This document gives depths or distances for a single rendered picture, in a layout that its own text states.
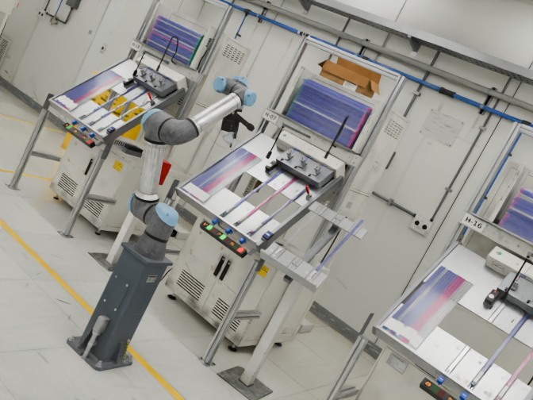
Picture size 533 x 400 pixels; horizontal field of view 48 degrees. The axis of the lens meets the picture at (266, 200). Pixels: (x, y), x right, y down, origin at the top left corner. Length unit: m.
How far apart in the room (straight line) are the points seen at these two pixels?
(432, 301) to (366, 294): 2.06
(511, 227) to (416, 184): 1.88
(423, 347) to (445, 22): 3.11
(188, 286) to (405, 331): 1.56
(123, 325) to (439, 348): 1.44
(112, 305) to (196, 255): 1.11
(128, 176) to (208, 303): 1.18
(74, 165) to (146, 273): 2.16
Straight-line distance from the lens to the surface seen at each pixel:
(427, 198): 4.90
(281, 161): 3.59
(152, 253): 2.77
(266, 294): 3.54
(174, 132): 2.59
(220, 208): 3.43
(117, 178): 4.42
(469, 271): 3.18
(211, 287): 3.76
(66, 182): 4.85
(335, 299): 5.14
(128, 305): 2.82
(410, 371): 3.17
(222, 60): 4.57
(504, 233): 3.22
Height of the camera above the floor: 1.41
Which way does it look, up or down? 8 degrees down
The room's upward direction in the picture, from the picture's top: 27 degrees clockwise
